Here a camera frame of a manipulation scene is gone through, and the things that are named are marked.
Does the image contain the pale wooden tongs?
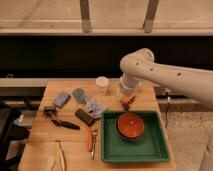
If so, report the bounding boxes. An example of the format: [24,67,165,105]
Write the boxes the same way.
[47,141,66,171]

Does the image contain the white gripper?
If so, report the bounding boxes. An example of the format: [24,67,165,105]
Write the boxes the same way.
[117,75,140,98]

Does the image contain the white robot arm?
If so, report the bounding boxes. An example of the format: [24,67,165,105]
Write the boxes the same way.
[119,48,213,109]

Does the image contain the black remote control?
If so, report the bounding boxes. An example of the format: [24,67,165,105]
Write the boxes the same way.
[75,109,95,126]

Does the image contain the orange carrot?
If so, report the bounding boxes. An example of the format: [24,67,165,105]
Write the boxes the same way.
[87,127,93,152]

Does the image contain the brown bead string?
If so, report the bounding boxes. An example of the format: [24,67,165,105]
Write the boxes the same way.
[120,94,137,111]

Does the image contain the red bowl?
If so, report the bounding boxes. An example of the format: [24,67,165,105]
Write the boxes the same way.
[116,112,145,140]

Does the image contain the black equipment at left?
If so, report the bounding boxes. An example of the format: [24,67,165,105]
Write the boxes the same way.
[0,99,29,171]

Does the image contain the black handled brush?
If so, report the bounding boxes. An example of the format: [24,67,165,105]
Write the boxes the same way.
[43,106,80,130]

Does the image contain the crumpled blue white cloth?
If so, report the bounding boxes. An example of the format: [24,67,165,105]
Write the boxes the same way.
[85,97,107,119]

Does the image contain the metal fork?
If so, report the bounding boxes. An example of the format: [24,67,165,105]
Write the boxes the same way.
[91,129,98,160]

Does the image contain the green plastic tray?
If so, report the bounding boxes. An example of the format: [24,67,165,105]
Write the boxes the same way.
[101,110,170,163]

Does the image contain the blue rectangular sponge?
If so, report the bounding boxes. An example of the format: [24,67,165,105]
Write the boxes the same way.
[53,92,71,108]

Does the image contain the red yellow apple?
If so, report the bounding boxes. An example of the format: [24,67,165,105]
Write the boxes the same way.
[124,95,135,103]

